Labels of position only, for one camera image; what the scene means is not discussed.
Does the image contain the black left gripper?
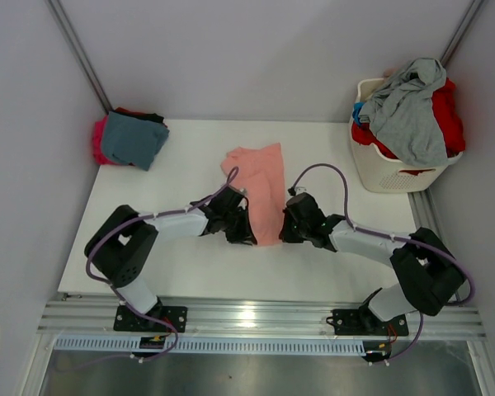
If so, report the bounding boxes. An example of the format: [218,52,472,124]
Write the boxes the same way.
[221,206,256,246]

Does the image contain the pink t shirt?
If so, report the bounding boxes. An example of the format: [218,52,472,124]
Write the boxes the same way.
[221,143,285,247]

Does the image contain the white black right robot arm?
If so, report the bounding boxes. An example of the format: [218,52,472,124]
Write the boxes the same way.
[280,193,467,333]

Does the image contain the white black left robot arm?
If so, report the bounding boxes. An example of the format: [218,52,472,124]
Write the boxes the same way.
[84,186,257,331]

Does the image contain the white perforated laundry basket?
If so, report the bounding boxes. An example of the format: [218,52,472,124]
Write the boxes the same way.
[349,78,464,194]

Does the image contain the folded black t shirt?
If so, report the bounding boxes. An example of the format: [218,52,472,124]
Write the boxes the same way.
[114,107,164,125]

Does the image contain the folded teal t shirt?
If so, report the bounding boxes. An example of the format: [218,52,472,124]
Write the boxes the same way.
[111,111,170,171]

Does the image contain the blue garment in basket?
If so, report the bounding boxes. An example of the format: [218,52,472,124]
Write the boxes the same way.
[352,101,364,125]

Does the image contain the folded magenta t shirt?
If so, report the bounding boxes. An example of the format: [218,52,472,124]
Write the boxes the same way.
[92,112,125,166]

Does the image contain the grey t shirt in basket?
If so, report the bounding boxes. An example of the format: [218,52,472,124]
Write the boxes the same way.
[357,58,448,167]

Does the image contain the red t shirt in basket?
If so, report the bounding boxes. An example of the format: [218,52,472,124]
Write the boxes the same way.
[351,77,466,177]

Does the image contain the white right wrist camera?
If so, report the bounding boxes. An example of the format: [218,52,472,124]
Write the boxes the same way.
[289,186,307,196]

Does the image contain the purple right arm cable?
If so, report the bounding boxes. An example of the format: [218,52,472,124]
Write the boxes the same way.
[287,163,476,368]

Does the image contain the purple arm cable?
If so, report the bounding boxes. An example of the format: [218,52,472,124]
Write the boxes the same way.
[85,165,240,364]
[287,163,476,368]

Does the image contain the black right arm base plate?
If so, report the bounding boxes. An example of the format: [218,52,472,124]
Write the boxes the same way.
[325,309,409,337]

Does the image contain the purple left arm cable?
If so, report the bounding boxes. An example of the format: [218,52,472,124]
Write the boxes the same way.
[85,165,240,364]

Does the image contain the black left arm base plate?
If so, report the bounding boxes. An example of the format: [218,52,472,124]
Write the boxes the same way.
[113,305,188,333]

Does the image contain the white slotted cable duct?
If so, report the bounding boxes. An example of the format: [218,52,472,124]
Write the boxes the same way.
[54,335,365,356]

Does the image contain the left corner aluminium post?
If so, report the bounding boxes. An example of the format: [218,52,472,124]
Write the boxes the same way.
[45,0,113,114]

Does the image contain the corner aluminium post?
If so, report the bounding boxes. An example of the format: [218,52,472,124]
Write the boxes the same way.
[440,0,488,68]
[45,0,113,114]

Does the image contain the right corner aluminium post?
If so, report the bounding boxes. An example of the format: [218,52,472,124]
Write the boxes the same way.
[440,0,488,68]

